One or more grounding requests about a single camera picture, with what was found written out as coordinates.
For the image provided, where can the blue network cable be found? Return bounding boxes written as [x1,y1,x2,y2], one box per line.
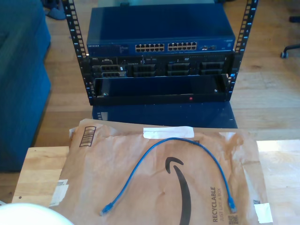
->
[99,137,239,218]

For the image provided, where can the black rack shelf tray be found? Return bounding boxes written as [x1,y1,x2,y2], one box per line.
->
[89,74,234,106]

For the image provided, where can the black rack server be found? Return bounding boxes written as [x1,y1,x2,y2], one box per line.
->
[90,53,235,78]

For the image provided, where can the brown paper mailer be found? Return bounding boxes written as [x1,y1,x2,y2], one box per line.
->
[43,118,274,225]

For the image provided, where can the blue sofa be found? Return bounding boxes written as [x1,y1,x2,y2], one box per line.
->
[0,0,52,173]

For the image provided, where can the grey-blue slipper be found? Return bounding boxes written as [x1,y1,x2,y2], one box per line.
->
[45,7,67,21]

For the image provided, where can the black office chair base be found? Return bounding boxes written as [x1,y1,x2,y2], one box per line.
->
[280,44,300,59]

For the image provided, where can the blue network switch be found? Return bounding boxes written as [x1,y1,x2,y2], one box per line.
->
[86,7,236,57]

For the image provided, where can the black rack frame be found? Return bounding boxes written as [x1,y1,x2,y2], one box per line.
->
[62,0,260,106]

